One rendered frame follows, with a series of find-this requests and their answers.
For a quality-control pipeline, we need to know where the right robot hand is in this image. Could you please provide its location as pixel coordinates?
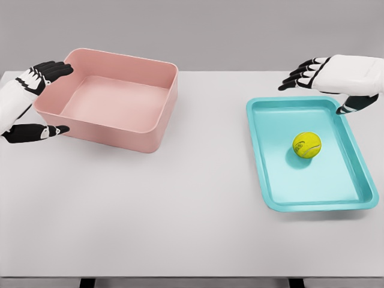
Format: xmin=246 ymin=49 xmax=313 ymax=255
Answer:
xmin=278 ymin=54 xmax=384 ymax=116

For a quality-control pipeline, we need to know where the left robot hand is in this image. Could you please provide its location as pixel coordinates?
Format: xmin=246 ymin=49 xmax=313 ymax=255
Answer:
xmin=0 ymin=61 xmax=74 ymax=145

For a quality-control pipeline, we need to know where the yellow tennis ball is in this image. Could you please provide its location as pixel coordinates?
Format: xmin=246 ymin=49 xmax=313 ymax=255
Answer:
xmin=292 ymin=131 xmax=323 ymax=160

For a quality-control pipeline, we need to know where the blue rectangular tray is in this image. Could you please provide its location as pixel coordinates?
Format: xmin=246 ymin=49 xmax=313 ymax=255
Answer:
xmin=245 ymin=95 xmax=380 ymax=213

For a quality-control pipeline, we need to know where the pink rectangular basket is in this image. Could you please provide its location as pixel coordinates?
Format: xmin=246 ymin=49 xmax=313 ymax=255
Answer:
xmin=33 ymin=47 xmax=179 ymax=155

